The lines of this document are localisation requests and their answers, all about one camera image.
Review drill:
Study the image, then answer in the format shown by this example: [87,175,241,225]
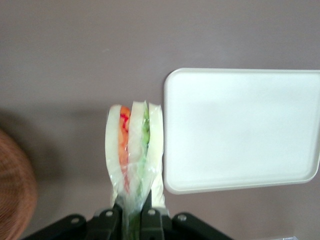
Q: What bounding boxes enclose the round brown wicker basket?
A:
[0,128,39,240]

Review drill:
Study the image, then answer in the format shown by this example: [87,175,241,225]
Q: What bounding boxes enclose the cream rectangular tray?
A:
[163,67,320,196]

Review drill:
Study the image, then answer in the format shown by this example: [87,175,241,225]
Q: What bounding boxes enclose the triangle sandwich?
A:
[104,99,167,240]

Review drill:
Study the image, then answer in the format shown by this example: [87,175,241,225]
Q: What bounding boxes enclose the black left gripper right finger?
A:
[139,191,176,240]

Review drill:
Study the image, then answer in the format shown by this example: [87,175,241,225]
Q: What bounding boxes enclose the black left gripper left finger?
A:
[86,202,125,240]

